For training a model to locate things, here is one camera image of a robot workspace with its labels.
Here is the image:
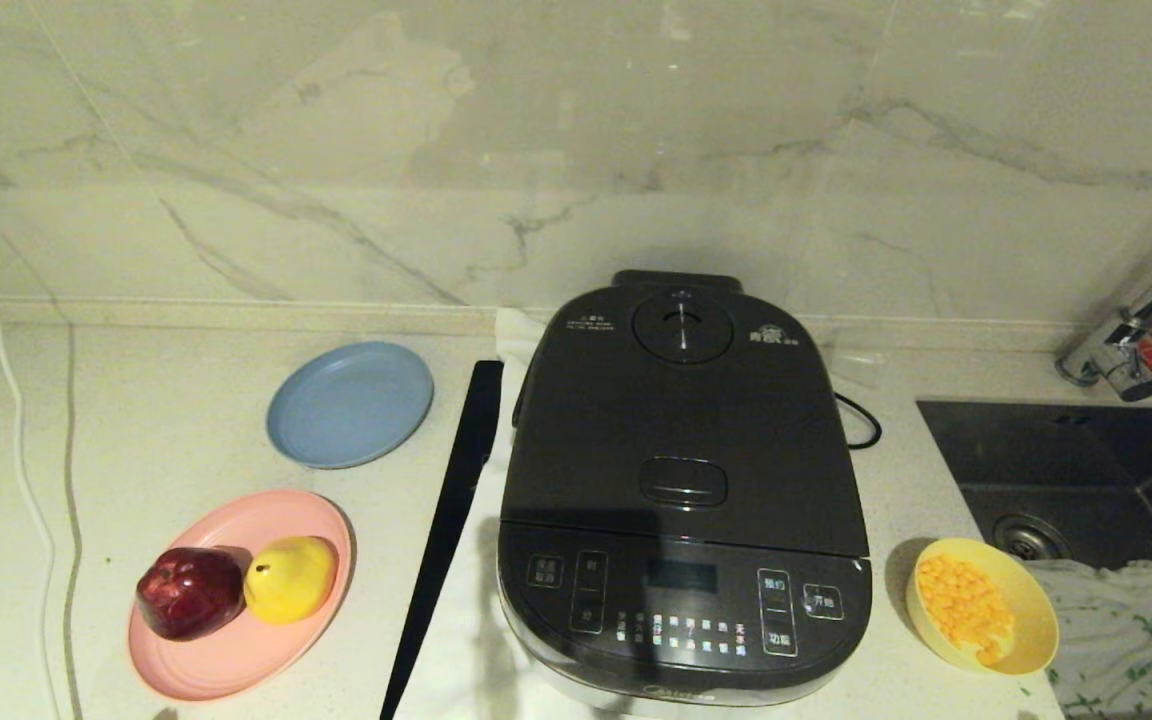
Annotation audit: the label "yellow pear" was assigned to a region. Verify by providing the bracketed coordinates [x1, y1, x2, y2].
[243, 536, 339, 626]

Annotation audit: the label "clear plastic cup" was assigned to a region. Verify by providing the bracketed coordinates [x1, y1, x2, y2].
[824, 345, 887, 389]

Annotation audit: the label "black rice cooker lid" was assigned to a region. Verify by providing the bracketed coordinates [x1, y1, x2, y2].
[501, 283, 872, 559]

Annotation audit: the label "black rice cooker base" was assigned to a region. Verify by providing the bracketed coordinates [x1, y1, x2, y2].
[494, 270, 877, 719]

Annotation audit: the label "white cable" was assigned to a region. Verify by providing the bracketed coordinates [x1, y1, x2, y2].
[0, 170, 64, 720]

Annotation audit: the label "black power cord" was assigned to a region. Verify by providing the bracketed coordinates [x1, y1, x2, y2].
[833, 392, 883, 450]

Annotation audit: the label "dark sink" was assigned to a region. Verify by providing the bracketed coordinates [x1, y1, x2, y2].
[917, 400, 1152, 601]

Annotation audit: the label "blue plate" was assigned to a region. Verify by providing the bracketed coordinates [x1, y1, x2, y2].
[266, 341, 435, 470]

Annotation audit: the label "white green patterned cloth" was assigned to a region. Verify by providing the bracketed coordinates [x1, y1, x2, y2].
[1021, 558, 1152, 720]

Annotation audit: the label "yellow bowl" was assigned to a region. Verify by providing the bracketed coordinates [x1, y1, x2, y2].
[905, 537, 1060, 675]

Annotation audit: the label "chrome faucet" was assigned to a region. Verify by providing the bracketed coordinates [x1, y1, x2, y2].
[1056, 222, 1152, 403]

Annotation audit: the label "red apple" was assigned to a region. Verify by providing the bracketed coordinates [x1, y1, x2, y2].
[136, 546, 245, 642]

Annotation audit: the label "pink plate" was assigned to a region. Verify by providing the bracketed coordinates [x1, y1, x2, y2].
[126, 489, 355, 702]

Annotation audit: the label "yellow corn kernels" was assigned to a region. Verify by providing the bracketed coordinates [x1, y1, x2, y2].
[916, 555, 1017, 666]

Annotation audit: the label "long black flat strip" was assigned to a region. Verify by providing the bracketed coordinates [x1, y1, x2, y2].
[379, 360, 505, 720]

